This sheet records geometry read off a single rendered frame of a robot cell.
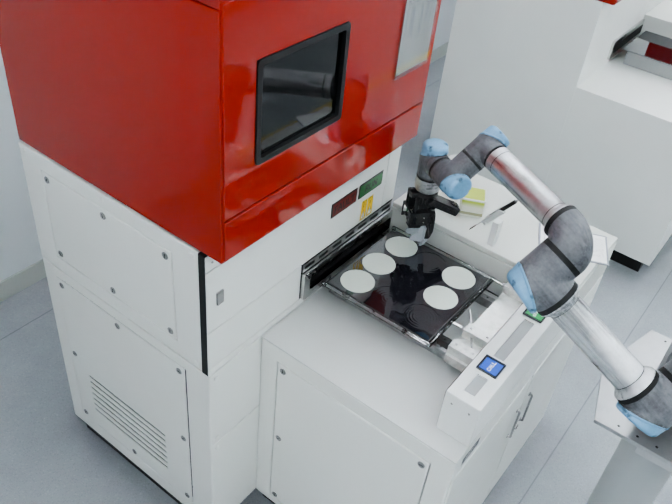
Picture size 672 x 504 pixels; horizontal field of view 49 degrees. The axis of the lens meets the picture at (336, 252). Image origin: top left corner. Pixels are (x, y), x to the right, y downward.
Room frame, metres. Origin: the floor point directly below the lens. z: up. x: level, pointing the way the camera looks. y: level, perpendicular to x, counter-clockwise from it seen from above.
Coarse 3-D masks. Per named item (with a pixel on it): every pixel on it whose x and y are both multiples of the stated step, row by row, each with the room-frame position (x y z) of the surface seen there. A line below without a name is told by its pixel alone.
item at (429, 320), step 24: (384, 240) 1.81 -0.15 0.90; (360, 264) 1.68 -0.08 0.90; (408, 264) 1.70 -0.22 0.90; (432, 264) 1.72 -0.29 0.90; (456, 264) 1.73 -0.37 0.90; (384, 288) 1.58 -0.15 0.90; (408, 288) 1.59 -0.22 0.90; (384, 312) 1.48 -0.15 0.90; (408, 312) 1.49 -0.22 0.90; (432, 312) 1.51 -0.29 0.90; (432, 336) 1.41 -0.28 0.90
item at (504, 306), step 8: (504, 296) 1.63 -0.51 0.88; (496, 304) 1.59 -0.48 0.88; (504, 304) 1.60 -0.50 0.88; (512, 304) 1.60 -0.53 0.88; (520, 304) 1.60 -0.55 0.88; (488, 312) 1.55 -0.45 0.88; (496, 312) 1.56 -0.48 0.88; (504, 312) 1.56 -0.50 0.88; (512, 312) 1.57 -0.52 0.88; (480, 320) 1.52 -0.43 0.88; (488, 320) 1.52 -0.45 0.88; (496, 320) 1.52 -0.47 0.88; (504, 320) 1.53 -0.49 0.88; (480, 328) 1.48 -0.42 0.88; (488, 328) 1.49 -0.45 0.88; (496, 328) 1.49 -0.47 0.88; (448, 360) 1.36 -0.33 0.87; (456, 360) 1.35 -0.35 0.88; (456, 368) 1.35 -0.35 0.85; (464, 368) 1.34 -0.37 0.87
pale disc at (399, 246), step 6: (390, 240) 1.81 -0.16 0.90; (396, 240) 1.81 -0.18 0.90; (402, 240) 1.81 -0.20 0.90; (408, 240) 1.82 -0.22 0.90; (390, 246) 1.78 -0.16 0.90; (396, 246) 1.78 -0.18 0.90; (402, 246) 1.78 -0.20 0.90; (408, 246) 1.79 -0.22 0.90; (414, 246) 1.79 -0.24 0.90; (390, 252) 1.75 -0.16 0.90; (396, 252) 1.75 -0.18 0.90; (402, 252) 1.76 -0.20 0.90; (408, 252) 1.76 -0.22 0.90; (414, 252) 1.76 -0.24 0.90
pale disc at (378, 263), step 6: (366, 258) 1.71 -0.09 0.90; (372, 258) 1.71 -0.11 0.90; (378, 258) 1.71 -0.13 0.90; (384, 258) 1.72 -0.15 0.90; (390, 258) 1.72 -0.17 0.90; (366, 264) 1.68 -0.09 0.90; (372, 264) 1.68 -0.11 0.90; (378, 264) 1.69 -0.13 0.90; (384, 264) 1.69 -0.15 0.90; (390, 264) 1.69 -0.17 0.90; (372, 270) 1.66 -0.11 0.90; (378, 270) 1.66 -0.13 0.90; (384, 270) 1.66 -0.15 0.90; (390, 270) 1.66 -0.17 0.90
